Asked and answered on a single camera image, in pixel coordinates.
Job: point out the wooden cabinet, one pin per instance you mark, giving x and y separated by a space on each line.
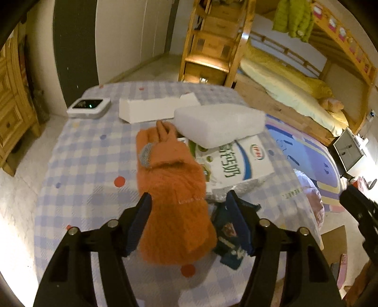
18 114

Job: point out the white green milk carton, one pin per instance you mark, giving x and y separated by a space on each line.
241 165

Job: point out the orange knitted glove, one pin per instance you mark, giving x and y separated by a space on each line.
179 230

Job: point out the cardboard box on floor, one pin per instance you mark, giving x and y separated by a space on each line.
335 244

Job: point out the rainbow oval rug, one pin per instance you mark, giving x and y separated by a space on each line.
310 157

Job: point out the small white nightstand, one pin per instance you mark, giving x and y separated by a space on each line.
350 159

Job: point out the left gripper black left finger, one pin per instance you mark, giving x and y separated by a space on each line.
68 280

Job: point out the wooden stair drawers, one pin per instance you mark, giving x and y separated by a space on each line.
218 32

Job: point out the yellow bed blanket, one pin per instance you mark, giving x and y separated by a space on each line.
292 88

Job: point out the white foam block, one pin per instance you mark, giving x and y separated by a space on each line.
215 125

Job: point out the dark snack wrapper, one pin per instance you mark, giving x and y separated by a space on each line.
228 243

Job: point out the white wardrobe with holes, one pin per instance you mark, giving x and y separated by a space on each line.
127 34

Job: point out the pink plush toy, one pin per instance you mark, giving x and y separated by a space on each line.
332 105

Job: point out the white paper box sleeve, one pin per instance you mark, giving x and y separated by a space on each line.
137 111

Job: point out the wooden bunk bed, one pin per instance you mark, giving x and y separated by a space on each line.
338 52

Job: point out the white digital timer device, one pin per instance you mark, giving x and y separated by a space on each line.
91 108

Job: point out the green puffer jacket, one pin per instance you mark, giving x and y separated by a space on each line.
295 18

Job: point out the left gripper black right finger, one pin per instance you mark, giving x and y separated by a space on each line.
307 280

